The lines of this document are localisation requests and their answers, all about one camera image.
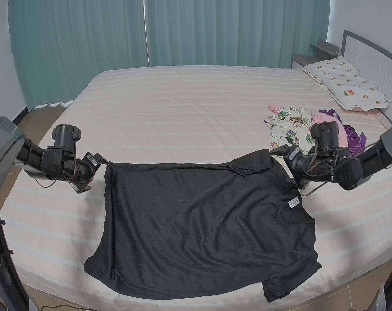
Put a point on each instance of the white printed garment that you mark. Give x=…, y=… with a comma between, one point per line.
x=286, y=134

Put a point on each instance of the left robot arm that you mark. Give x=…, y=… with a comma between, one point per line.
x=8, y=154

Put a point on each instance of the small pale pink garment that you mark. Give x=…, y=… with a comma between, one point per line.
x=274, y=106

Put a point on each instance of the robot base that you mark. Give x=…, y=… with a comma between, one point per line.
x=380, y=301

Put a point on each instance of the bed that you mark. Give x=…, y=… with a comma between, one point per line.
x=183, y=109

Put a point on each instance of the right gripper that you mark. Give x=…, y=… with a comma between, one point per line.
x=301, y=167

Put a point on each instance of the purple garment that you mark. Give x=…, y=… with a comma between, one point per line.
x=354, y=141

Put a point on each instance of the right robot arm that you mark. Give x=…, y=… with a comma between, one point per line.
x=370, y=164

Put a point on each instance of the grey white bedside table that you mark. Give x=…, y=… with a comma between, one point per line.
x=315, y=55

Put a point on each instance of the black T-shirt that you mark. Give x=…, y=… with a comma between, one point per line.
x=199, y=222

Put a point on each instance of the blue-green curtain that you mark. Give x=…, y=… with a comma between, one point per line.
x=231, y=18
x=79, y=28

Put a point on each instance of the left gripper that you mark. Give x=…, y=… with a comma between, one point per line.
x=85, y=173

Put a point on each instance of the white printed pillow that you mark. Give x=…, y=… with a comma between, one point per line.
x=345, y=81

